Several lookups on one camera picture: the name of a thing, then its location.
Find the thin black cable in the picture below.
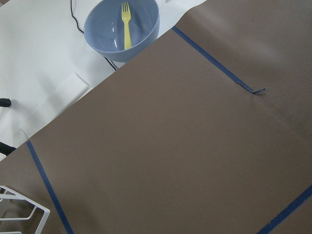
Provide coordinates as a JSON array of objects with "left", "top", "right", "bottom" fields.
[{"left": 69, "top": 0, "right": 117, "bottom": 72}]

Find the white folded napkin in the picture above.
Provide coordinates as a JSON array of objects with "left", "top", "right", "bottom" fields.
[{"left": 19, "top": 73, "right": 90, "bottom": 137}]

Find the blue bowl at edge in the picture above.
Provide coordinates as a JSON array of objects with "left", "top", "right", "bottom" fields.
[{"left": 84, "top": 0, "right": 160, "bottom": 62}]

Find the black rubber grip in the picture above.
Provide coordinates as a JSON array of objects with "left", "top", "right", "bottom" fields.
[
  {"left": 0, "top": 142, "right": 16, "bottom": 156},
  {"left": 0, "top": 98, "right": 12, "bottom": 107}
]

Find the white wire rack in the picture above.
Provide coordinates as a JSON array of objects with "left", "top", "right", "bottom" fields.
[{"left": 0, "top": 185, "right": 50, "bottom": 234}]

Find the yellow plastic fork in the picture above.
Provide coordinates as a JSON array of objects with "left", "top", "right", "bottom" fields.
[{"left": 121, "top": 2, "right": 132, "bottom": 50}]

